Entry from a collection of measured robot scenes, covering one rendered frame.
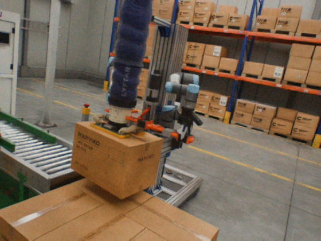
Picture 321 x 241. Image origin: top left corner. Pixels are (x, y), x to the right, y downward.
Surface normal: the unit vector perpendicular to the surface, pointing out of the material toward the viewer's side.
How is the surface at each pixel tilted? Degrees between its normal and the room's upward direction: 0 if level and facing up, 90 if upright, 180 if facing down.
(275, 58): 90
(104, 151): 89
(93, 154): 89
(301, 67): 91
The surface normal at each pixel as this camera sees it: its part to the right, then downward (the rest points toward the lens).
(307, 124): -0.48, 0.15
